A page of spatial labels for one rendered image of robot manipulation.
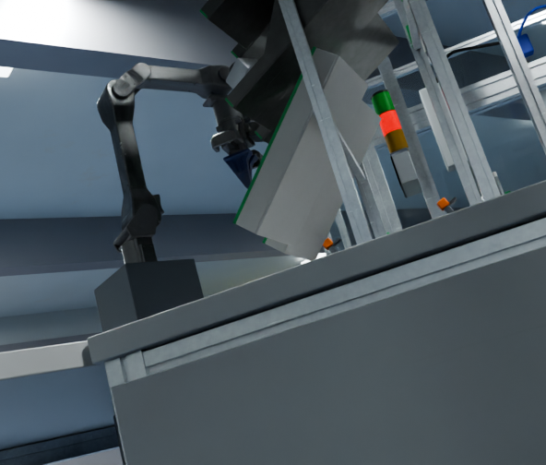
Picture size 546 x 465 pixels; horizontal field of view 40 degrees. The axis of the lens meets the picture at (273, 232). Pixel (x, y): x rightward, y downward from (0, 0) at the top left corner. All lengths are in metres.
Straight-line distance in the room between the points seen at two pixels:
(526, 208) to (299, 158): 0.43
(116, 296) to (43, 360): 0.52
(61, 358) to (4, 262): 5.27
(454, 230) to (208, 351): 0.28
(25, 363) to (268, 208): 0.42
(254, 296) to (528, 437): 0.29
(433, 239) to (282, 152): 0.39
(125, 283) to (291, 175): 0.38
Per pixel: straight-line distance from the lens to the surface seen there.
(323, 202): 1.26
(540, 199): 0.75
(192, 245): 6.87
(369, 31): 1.29
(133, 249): 1.37
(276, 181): 1.07
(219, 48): 3.94
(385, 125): 1.77
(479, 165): 0.99
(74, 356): 0.84
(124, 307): 1.31
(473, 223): 0.75
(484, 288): 0.74
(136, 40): 3.69
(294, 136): 1.08
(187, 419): 0.79
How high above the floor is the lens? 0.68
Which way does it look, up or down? 16 degrees up
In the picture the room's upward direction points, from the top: 16 degrees counter-clockwise
